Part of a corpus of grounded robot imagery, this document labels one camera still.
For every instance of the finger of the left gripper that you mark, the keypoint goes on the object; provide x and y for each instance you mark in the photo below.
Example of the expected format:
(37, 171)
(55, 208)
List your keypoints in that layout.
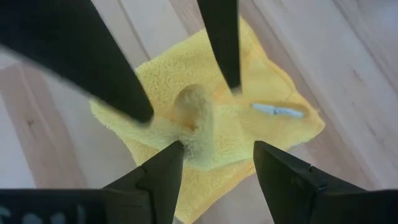
(224, 37)
(77, 46)

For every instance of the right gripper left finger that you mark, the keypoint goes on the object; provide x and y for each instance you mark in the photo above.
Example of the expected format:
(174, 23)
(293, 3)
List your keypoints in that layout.
(164, 180)

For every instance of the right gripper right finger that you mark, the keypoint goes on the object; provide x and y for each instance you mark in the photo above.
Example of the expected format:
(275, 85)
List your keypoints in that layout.
(286, 186)

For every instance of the yellow microfiber towel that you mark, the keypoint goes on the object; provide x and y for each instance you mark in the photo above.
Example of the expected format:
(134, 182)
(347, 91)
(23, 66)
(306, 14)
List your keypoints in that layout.
(273, 84)

